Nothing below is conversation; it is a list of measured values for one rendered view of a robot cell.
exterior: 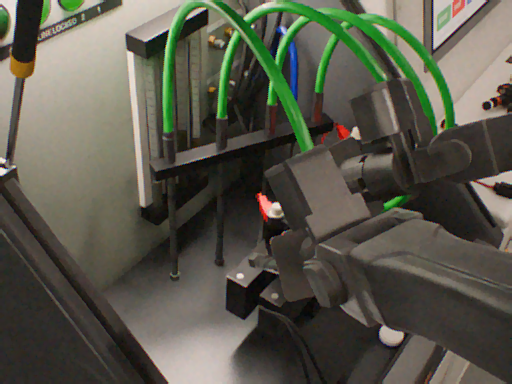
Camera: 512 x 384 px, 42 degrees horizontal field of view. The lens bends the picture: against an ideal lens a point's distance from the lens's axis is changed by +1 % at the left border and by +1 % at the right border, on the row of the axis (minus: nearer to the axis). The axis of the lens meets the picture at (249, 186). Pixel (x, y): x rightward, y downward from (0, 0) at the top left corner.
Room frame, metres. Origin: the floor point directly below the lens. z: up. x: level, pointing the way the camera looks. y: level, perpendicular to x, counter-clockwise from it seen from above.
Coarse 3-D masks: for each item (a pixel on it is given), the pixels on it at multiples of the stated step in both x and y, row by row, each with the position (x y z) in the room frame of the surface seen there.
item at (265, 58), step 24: (192, 0) 0.72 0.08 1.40; (216, 0) 0.69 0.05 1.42; (240, 24) 0.64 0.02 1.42; (168, 48) 0.78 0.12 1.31; (264, 48) 0.61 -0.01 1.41; (168, 72) 0.79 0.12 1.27; (168, 96) 0.80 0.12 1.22; (288, 96) 0.56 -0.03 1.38; (168, 120) 0.80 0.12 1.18; (312, 144) 0.53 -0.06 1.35
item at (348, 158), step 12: (336, 144) 0.65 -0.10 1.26; (348, 144) 0.66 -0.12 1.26; (336, 156) 0.64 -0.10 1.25; (348, 156) 0.65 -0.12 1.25; (360, 156) 0.62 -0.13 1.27; (348, 168) 0.61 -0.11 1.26; (360, 168) 0.59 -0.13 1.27; (348, 180) 0.60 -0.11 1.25; (360, 180) 0.59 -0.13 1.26; (360, 192) 0.58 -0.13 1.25; (372, 204) 0.62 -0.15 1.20; (372, 216) 0.60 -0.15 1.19
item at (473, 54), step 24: (360, 0) 1.04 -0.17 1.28; (384, 0) 1.01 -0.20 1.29; (408, 0) 1.07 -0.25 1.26; (504, 0) 1.47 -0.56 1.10; (408, 24) 1.06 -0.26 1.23; (480, 24) 1.34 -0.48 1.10; (504, 24) 1.47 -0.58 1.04; (408, 48) 1.06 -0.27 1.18; (456, 48) 1.23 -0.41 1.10; (480, 48) 1.34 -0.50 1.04; (504, 48) 1.49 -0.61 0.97; (456, 72) 1.23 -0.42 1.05; (480, 72) 1.35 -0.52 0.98; (432, 96) 1.12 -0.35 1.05; (456, 96) 1.23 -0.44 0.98; (504, 240) 0.86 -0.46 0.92; (456, 360) 0.88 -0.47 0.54
